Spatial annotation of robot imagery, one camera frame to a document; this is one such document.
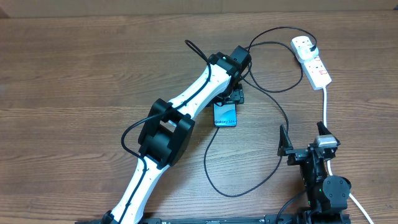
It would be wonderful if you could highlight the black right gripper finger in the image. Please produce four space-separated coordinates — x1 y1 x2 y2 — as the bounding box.
317 121 331 136
277 124 294 156

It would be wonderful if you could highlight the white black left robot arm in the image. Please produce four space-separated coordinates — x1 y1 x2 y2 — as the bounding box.
101 46 251 223

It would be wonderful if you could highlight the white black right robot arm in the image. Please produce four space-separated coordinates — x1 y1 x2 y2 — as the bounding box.
275 121 351 224

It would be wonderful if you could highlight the white charger plug adapter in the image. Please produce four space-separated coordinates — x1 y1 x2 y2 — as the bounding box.
295 45 319 63

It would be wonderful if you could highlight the white power extension strip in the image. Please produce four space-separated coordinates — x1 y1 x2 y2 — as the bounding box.
290 36 332 90

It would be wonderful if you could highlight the black USB charging cable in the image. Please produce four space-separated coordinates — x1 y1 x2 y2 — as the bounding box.
203 26 318 198

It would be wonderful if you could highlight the white extension strip cord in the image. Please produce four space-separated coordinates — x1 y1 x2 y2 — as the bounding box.
322 86 376 224

